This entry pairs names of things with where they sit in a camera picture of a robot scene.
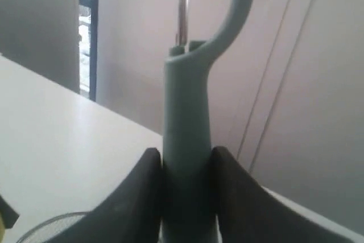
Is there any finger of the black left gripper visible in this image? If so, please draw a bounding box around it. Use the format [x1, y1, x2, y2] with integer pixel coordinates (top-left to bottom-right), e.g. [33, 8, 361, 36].
[0, 196, 20, 229]

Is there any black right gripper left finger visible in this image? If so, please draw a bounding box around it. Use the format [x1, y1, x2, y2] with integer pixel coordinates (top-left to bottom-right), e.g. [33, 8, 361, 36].
[50, 148, 163, 242]

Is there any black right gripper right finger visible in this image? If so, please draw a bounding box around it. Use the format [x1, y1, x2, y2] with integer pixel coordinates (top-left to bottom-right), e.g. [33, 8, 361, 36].
[210, 146, 351, 242]

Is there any teal handled vegetable peeler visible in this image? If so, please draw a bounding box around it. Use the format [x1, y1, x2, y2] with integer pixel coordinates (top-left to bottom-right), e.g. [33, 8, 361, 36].
[162, 0, 253, 242]

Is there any yellow lemon with sticker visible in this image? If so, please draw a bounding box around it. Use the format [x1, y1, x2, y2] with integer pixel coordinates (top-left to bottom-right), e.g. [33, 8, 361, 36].
[0, 215, 6, 241]

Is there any oval wire mesh basket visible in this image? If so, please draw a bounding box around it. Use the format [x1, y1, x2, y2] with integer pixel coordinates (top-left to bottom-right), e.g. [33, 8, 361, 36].
[16, 212, 89, 243]

